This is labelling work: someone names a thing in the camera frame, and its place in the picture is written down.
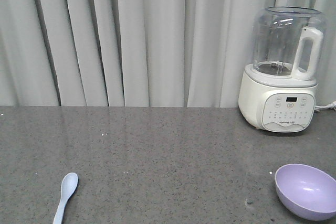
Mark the white blender with glass jar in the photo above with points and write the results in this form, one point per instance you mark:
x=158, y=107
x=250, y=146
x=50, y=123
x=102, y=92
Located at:
x=277, y=92

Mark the light blue plastic spoon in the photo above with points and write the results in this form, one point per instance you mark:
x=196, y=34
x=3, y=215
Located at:
x=68, y=187

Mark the purple plastic bowl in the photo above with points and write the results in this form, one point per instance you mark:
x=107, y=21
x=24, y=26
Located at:
x=306, y=191

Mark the white pleated curtain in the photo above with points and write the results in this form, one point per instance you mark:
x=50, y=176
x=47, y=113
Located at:
x=138, y=52

